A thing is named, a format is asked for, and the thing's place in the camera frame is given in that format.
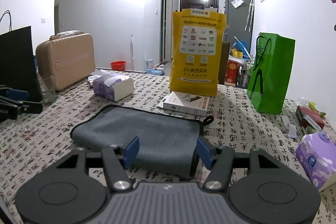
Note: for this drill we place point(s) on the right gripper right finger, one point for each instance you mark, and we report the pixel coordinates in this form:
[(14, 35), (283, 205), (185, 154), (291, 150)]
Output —
[(255, 187)]

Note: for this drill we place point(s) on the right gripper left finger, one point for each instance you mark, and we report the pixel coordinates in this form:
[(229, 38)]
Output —
[(76, 187)]

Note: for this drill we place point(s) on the purple and grey towel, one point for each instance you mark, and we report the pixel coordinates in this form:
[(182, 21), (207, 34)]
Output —
[(166, 143)]

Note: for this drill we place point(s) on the black paper bag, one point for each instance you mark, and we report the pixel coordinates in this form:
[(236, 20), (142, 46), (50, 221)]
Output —
[(18, 70)]

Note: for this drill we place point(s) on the clear plastic bag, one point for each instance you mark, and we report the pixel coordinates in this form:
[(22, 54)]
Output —
[(47, 89)]

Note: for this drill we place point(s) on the calligraphy print tablecloth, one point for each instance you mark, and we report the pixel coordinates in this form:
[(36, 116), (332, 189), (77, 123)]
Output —
[(33, 142)]

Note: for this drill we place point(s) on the purple tissue pack right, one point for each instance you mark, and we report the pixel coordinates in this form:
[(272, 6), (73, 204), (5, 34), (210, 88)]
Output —
[(316, 153)]

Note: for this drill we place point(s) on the purple tissue pack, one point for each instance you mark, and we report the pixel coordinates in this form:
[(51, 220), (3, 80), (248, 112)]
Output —
[(115, 88), (316, 153)]

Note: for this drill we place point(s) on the beige suitcase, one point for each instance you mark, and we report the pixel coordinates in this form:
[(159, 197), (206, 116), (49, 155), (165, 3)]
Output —
[(67, 60)]

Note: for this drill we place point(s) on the small dark red boxes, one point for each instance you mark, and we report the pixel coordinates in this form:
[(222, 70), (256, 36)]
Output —
[(309, 119)]

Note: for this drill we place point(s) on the crumpled white tissue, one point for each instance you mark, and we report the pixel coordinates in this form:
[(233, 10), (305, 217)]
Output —
[(98, 73)]

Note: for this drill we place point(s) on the purple tissue pack left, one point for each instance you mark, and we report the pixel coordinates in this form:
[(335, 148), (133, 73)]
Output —
[(115, 88)]

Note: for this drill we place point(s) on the red bucket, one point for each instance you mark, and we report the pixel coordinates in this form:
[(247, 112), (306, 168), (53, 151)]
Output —
[(118, 65)]

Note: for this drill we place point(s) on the green paper bag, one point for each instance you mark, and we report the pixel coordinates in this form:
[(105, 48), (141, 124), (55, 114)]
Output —
[(271, 72)]

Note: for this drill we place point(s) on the white flat box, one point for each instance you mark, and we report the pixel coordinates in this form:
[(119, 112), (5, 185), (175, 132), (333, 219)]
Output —
[(185, 103)]

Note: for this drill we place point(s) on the red gift box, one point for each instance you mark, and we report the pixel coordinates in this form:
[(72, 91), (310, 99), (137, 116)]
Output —
[(232, 72)]

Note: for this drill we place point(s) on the yellow paper bag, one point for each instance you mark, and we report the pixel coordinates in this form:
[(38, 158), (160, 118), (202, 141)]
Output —
[(198, 40)]

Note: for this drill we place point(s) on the grey refrigerator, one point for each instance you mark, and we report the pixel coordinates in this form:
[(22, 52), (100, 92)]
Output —
[(239, 22)]

